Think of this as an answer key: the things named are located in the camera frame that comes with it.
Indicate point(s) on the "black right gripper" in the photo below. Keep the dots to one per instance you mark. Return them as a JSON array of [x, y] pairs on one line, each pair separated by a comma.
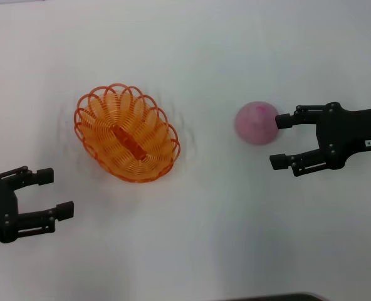
[[348, 131]]

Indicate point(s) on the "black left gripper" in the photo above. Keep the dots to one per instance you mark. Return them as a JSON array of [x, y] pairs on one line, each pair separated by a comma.
[[0, 207]]

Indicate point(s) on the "pink peach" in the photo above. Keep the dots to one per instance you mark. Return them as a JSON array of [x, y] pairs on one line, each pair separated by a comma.
[[254, 125]]

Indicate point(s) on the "dark rounded robot base edge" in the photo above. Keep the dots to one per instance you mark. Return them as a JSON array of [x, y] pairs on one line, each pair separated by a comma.
[[282, 298]]

